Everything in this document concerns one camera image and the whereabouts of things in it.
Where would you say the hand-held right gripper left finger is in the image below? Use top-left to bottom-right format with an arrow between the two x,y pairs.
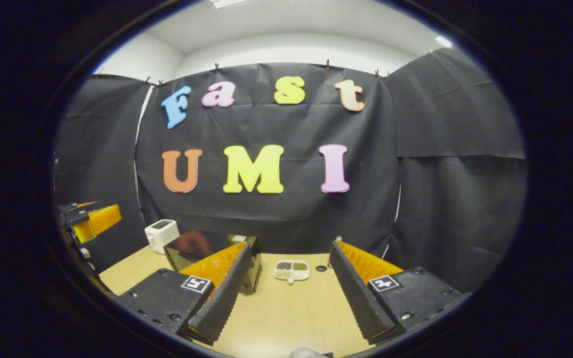
117,241 -> 255,345

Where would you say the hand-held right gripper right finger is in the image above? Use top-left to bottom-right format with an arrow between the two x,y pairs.
329,240 -> 470,345

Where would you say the black electric oven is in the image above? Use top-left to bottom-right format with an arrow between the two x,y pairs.
164,230 -> 262,295

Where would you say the white toaster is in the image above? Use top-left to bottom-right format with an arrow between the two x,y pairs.
144,219 -> 181,254

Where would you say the white divided dish with grains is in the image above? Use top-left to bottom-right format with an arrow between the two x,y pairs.
274,260 -> 311,284

